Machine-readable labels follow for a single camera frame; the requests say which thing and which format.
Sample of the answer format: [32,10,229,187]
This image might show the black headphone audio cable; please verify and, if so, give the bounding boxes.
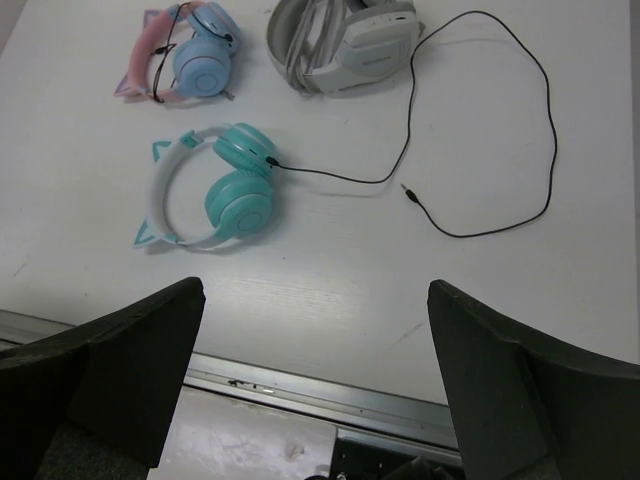
[266,9,558,239]

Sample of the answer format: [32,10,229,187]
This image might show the white grey headphones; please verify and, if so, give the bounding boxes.
[266,1,424,95]

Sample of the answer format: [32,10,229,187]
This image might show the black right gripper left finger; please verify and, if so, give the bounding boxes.
[1,277,206,479]

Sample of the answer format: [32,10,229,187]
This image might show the aluminium table edge rail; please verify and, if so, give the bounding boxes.
[0,308,459,451]

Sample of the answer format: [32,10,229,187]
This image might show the pink blue cat ear headphones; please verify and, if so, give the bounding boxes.
[114,1,242,104]

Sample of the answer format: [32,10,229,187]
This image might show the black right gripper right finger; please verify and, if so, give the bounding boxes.
[427,280,639,479]

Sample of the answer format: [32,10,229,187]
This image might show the teal cat ear headphones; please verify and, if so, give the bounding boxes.
[133,122,277,250]

